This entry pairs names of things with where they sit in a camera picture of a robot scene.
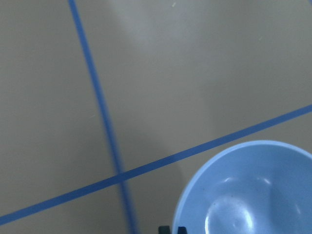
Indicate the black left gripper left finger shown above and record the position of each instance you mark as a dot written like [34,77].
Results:
[164,230]

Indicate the blue bowl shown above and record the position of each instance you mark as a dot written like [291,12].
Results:
[256,187]

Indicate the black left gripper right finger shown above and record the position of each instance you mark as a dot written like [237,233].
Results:
[181,230]

